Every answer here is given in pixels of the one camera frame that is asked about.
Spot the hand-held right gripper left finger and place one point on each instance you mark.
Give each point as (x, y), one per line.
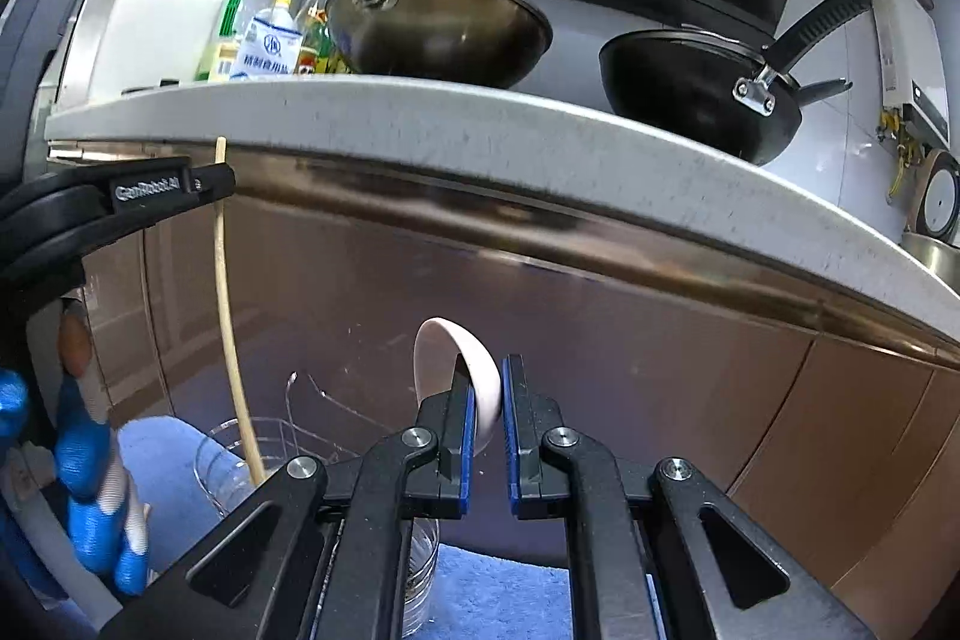
(468, 452)

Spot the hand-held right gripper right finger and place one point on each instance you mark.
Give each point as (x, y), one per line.
(513, 445)

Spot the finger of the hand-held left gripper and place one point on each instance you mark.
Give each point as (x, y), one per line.
(150, 190)

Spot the white spoon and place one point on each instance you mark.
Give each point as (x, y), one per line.
(472, 370)

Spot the wooden chopstick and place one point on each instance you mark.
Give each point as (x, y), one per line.
(225, 325)

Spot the person's left hand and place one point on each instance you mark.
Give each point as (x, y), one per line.
(90, 512)

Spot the brown kitchen cabinet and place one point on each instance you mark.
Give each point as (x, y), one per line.
(637, 400)

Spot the green capped oil bottle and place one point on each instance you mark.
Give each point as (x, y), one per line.
(225, 40)

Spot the white salt bag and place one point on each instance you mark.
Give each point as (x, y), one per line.
(266, 48)

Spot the yellow capped glass bottle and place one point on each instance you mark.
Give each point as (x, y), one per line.
(319, 25)

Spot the black frying pan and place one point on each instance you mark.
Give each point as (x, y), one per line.
(675, 85)

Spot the steel bowl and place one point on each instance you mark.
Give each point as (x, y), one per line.
(934, 257)

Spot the yellow gas pipe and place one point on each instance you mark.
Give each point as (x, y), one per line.
(900, 160)

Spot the rice cooker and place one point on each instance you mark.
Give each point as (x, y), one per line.
(941, 197)

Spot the white water heater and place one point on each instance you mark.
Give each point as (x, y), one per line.
(911, 55)

